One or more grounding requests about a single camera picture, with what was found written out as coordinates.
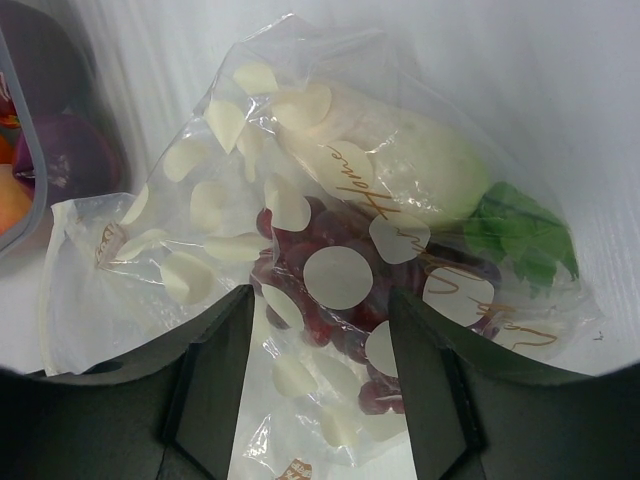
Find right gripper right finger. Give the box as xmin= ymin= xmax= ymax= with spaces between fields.
xmin=390 ymin=289 xmax=639 ymax=479

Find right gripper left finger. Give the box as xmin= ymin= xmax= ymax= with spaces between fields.
xmin=1 ymin=286 xmax=254 ymax=479

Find fake peach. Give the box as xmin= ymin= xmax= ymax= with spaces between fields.
xmin=0 ymin=164 xmax=32 ymax=235

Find fake purple onion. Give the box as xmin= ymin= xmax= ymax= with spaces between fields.
xmin=34 ymin=113 xmax=125 ymax=204

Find clear zip top bag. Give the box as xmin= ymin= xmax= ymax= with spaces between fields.
xmin=39 ymin=15 xmax=602 ymax=479

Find fake dark red apple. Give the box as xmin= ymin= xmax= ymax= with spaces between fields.
xmin=1 ymin=1 xmax=90 ymax=129

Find fake green leaf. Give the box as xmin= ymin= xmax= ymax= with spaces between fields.
xmin=462 ymin=182 xmax=580 ymax=298

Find fake purple grapes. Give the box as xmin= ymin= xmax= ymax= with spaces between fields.
xmin=250 ymin=196 xmax=501 ymax=415

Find fake white radish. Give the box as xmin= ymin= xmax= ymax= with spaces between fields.
xmin=271 ymin=82 xmax=491 ymax=228

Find grey transparent plastic container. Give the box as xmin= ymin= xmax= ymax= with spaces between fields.
xmin=1 ymin=1 xmax=135 ymax=256

